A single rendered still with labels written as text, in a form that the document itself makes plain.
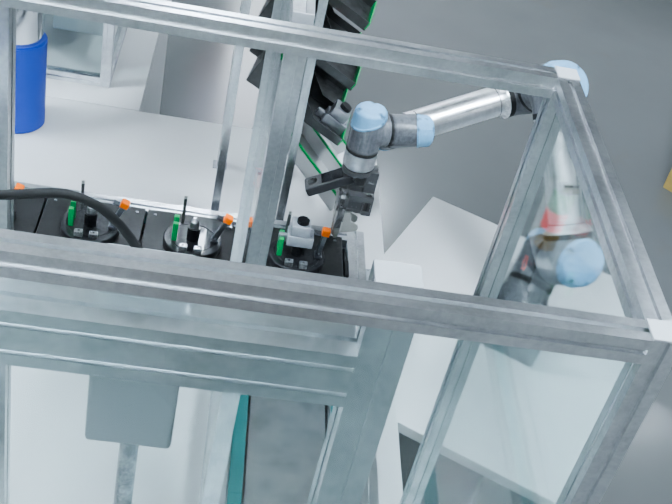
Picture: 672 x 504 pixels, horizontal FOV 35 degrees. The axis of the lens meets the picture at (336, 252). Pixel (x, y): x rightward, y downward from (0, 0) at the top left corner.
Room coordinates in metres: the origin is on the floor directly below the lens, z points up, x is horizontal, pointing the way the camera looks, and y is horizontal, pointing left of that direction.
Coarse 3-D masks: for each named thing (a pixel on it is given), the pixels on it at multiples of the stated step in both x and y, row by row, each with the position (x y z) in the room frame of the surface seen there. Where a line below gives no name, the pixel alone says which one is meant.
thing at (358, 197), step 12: (360, 180) 2.10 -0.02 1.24; (372, 180) 2.10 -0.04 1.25; (336, 192) 2.13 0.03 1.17; (348, 192) 2.08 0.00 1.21; (360, 192) 2.09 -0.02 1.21; (372, 192) 2.10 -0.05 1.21; (336, 204) 2.09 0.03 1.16; (348, 204) 2.08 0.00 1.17; (360, 204) 2.09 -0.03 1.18; (372, 204) 2.08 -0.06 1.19
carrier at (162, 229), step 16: (160, 224) 2.10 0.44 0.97; (176, 224) 2.03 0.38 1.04; (192, 224) 2.04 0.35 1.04; (208, 224) 2.15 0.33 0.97; (144, 240) 2.02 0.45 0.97; (160, 240) 2.04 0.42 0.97; (176, 240) 2.03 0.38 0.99; (192, 240) 2.04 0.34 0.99; (208, 240) 2.06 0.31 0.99; (224, 240) 2.10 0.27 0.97; (208, 256) 2.00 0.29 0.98; (224, 256) 2.04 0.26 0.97
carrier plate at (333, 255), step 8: (272, 232) 2.18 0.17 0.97; (272, 240) 2.15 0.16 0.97; (328, 240) 2.20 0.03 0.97; (336, 240) 2.21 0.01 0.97; (328, 248) 2.17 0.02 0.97; (336, 248) 2.18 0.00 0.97; (328, 256) 2.14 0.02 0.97; (336, 256) 2.15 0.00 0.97; (328, 264) 2.11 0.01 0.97; (336, 264) 2.11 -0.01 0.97; (320, 272) 2.07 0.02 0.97; (328, 272) 2.07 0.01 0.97; (336, 272) 2.08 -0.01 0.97
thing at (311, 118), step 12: (252, 72) 2.31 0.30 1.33; (252, 84) 2.31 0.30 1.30; (312, 84) 2.43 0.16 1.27; (312, 96) 2.43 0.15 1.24; (324, 96) 2.43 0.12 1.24; (312, 108) 2.38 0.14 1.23; (324, 108) 2.42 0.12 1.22; (312, 120) 2.30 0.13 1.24; (324, 132) 2.30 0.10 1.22; (336, 144) 2.30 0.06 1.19
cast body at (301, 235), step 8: (304, 216) 2.10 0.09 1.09; (296, 224) 2.08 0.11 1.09; (304, 224) 2.08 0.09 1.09; (280, 232) 2.09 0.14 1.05; (288, 232) 2.08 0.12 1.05; (296, 232) 2.07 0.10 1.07; (304, 232) 2.07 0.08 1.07; (312, 232) 2.10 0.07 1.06; (288, 240) 2.07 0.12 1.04; (296, 240) 2.07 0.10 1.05; (304, 240) 2.07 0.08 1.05; (312, 240) 2.08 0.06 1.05
